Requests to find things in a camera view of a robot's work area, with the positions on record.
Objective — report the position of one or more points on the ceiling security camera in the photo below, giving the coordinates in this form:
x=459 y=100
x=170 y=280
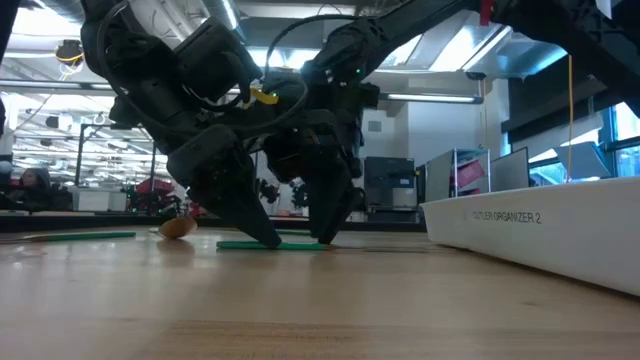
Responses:
x=475 y=76

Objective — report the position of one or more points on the black table edge frame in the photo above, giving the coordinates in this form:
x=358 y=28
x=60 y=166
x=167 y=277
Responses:
x=75 y=222

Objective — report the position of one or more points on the black background rig frame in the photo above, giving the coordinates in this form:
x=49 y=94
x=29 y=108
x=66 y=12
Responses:
x=79 y=155

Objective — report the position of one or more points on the white low cabinet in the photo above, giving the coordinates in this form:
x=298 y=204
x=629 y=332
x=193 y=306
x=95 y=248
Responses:
x=95 y=200

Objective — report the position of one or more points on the red plastic storage bin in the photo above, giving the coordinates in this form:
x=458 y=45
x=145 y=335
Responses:
x=472 y=192
x=471 y=174

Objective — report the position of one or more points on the person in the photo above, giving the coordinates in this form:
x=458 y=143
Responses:
x=37 y=180

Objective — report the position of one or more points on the grey wall vent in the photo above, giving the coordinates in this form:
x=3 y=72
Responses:
x=374 y=126

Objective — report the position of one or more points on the white tilted panel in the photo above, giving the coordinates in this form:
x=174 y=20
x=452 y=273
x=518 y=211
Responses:
x=582 y=160

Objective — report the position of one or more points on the white cutlery organizer tray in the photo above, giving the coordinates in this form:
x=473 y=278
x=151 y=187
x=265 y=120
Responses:
x=550 y=240

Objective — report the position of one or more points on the black equipment cabinet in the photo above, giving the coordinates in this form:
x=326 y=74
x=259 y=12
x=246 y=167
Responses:
x=390 y=172

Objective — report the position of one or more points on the grey partition panel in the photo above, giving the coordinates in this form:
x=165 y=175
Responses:
x=439 y=175

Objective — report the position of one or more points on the long ceiling light strip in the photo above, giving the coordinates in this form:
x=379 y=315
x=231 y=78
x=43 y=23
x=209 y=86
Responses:
x=430 y=98

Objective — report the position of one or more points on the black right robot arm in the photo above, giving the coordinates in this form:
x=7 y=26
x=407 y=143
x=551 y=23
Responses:
x=390 y=30

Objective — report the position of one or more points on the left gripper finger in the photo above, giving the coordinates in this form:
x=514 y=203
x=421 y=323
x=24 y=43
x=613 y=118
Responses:
x=220 y=170

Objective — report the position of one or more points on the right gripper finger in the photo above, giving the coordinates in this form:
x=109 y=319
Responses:
x=356 y=202
x=327 y=200

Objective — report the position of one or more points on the background black robot arm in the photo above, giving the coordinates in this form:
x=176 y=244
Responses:
x=299 y=194
x=270 y=192

